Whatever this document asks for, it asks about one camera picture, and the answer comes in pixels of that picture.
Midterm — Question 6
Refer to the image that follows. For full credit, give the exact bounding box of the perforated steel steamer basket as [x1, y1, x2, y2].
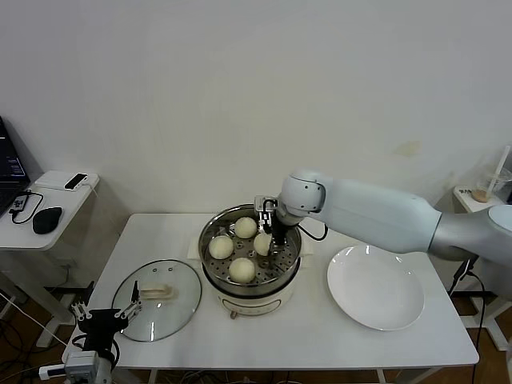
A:
[198, 204, 303, 286]

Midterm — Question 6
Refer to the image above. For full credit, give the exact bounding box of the white side table with cup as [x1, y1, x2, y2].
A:
[431, 186, 512, 353]

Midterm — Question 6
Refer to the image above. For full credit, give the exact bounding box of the round glass lid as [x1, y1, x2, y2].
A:
[111, 259, 202, 342]

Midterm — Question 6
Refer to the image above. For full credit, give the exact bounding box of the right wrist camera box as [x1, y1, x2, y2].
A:
[254, 194, 280, 213]

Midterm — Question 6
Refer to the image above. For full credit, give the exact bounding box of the flat white box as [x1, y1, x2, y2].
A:
[34, 170, 90, 193]

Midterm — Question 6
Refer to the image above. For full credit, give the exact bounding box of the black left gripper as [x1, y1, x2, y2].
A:
[70, 280, 144, 354]

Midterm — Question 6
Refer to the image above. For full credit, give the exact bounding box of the white steamed baozi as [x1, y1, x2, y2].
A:
[208, 234, 235, 260]
[228, 257, 257, 284]
[234, 216, 258, 240]
[253, 233, 273, 257]

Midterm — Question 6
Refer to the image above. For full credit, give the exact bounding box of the cream electric cooker pot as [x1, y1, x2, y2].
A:
[187, 231, 315, 321]

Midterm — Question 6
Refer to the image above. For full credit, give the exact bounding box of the black computer mouse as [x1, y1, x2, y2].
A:
[31, 206, 64, 235]

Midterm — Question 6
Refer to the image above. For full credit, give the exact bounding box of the white work table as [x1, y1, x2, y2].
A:
[62, 213, 480, 371]

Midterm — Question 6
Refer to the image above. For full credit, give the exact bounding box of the black hanging power cable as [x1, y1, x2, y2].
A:
[446, 255, 487, 333]

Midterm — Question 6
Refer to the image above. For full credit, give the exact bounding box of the black hub with cable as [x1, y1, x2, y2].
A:
[10, 190, 46, 226]

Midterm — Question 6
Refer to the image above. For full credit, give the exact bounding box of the white side table with laptop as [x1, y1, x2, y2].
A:
[0, 170, 129, 349]

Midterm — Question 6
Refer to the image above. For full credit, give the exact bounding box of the small black white device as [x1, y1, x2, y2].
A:
[64, 174, 89, 192]

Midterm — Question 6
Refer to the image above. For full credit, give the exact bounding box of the white drinking straw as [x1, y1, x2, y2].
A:
[486, 146, 511, 201]

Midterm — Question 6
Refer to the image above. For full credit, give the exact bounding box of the clear plastic drink cup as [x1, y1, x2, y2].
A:
[474, 166, 512, 204]

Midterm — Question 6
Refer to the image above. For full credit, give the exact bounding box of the black laptop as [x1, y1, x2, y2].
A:
[0, 116, 32, 219]

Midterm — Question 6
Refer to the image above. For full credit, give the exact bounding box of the large white plate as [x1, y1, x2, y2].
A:
[326, 245, 425, 331]

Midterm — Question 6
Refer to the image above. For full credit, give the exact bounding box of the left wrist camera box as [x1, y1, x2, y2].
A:
[38, 350, 100, 383]

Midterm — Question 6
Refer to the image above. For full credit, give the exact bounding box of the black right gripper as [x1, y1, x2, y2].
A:
[258, 207, 290, 255]

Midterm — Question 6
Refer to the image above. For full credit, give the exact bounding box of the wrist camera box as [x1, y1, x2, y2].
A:
[38, 350, 100, 383]
[254, 194, 280, 213]

